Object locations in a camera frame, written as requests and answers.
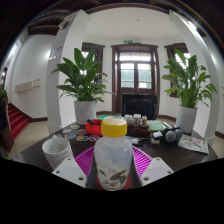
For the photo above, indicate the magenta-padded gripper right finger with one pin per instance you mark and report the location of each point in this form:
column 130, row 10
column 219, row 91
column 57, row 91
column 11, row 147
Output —
column 156, row 171

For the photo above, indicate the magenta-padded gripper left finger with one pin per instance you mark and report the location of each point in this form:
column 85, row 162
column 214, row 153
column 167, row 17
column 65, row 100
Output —
column 70, row 171

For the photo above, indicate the clear bottle with yellow cap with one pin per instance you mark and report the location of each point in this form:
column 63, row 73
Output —
column 113, row 150

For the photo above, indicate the white speckled cup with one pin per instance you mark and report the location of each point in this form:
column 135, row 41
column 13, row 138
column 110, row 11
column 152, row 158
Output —
column 57, row 153

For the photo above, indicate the round printed sticker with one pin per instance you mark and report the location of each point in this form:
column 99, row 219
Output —
column 93, row 137
column 70, row 136
column 81, row 131

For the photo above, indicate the grey microphone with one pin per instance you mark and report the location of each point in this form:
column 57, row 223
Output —
column 171, row 136
column 179, row 134

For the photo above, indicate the green flat pad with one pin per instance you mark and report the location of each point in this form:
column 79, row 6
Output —
column 156, row 126

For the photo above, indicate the printed paper leaflet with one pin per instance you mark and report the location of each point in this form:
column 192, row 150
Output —
column 193, row 144

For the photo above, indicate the red plastic container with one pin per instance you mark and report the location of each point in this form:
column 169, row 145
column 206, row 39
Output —
column 92, row 128

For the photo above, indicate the box of small cups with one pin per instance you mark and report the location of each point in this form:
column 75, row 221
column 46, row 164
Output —
column 135, row 125

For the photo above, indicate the black chair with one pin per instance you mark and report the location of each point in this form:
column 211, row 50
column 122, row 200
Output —
column 139, row 106

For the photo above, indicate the red carpeted staircase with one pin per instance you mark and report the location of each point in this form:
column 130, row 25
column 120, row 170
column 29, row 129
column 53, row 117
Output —
column 18, row 121

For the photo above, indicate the leafy plant in white pot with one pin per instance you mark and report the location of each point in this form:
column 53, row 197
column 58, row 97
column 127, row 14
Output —
column 83, row 76
column 188, row 83

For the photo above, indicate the dark wooden double door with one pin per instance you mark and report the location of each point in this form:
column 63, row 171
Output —
column 135, row 76

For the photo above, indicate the dark-framed window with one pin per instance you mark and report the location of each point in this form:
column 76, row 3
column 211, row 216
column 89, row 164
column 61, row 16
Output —
column 98, row 50
column 170, row 53

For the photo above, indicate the green exit sign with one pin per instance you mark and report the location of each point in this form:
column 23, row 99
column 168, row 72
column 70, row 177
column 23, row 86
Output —
column 128, row 41

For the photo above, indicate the white wall radiator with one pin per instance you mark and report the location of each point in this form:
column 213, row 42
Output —
column 26, row 86

